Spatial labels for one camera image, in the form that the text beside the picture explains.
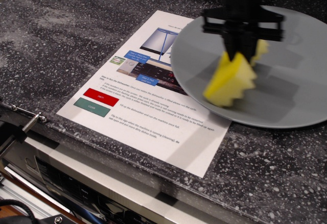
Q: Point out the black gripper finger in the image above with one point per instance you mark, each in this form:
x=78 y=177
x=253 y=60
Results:
x=232 y=43
x=248 y=46

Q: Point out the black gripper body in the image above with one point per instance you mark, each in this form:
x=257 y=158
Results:
x=238 y=17

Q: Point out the yellow sponge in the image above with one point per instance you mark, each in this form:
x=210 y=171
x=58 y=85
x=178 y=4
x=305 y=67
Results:
x=232 y=77

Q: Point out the grey round plate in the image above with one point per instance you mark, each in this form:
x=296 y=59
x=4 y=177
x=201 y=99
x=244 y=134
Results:
x=290 y=89

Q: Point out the laminated dishwasher instruction sheet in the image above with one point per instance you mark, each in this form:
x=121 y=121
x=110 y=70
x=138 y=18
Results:
x=135 y=98

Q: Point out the stainless steel dishwasher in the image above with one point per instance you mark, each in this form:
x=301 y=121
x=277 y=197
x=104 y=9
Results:
x=87 y=184

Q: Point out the black metal clamp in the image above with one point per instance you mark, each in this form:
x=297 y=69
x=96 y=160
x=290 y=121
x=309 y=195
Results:
x=12 y=134

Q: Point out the aluminium rail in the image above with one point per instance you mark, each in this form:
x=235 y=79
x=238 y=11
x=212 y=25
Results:
x=41 y=210

